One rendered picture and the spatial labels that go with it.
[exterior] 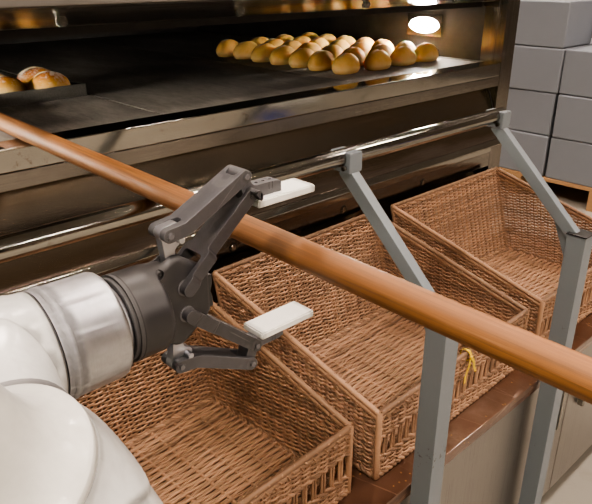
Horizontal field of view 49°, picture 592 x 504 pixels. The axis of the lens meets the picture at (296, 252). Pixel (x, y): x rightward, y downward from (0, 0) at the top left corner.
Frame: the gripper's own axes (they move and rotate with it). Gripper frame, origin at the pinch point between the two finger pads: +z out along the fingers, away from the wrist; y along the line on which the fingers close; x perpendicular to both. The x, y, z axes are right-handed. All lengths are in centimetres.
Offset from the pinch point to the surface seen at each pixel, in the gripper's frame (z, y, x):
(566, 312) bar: 84, 41, -6
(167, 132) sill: 26, 3, -64
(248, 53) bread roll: 96, -1, -124
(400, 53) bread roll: 119, -3, -82
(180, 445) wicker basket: 12, 60, -46
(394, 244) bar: 37.3, 15.2, -16.4
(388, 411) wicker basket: 36, 46, -14
